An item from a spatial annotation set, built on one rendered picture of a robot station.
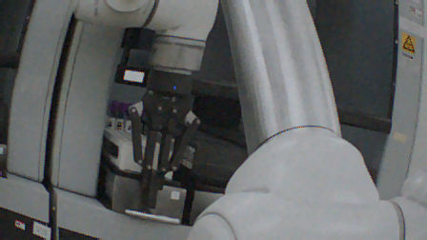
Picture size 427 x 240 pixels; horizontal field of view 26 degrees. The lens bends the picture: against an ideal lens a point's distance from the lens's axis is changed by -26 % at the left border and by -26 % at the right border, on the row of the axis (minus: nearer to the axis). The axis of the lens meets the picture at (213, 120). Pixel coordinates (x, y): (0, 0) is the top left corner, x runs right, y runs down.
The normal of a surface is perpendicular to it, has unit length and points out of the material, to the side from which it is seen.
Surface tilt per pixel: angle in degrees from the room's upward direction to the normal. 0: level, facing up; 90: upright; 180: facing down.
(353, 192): 43
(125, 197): 90
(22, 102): 90
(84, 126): 90
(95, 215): 90
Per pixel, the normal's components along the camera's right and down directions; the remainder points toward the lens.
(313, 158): 0.12, -0.69
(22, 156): 0.29, 0.11
